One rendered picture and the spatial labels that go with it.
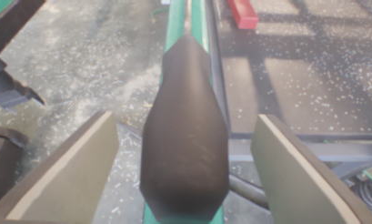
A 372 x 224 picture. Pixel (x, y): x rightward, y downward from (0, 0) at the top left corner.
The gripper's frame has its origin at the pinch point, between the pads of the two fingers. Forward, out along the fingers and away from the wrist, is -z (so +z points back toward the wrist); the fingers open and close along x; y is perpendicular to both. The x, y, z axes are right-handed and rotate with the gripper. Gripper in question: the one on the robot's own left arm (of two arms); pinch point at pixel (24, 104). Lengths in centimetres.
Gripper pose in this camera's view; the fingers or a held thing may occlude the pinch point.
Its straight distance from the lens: 93.2
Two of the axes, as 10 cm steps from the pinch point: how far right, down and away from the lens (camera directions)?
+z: -0.6, -5.4, -8.4
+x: 9.4, -3.2, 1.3
